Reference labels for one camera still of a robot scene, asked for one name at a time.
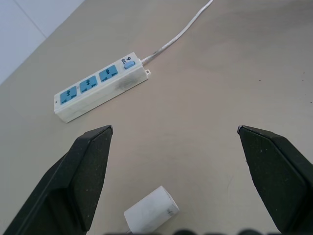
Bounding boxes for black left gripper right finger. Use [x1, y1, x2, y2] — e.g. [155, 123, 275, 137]
[236, 125, 313, 235]

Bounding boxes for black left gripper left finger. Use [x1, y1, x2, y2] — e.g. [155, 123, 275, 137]
[1, 125, 113, 235]

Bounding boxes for white plug adapter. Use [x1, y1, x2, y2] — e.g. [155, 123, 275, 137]
[123, 185, 180, 235]

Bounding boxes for white power strip blue sockets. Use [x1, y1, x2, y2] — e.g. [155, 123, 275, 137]
[53, 51, 152, 123]

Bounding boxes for white power cord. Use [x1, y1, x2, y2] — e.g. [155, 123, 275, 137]
[140, 0, 215, 65]

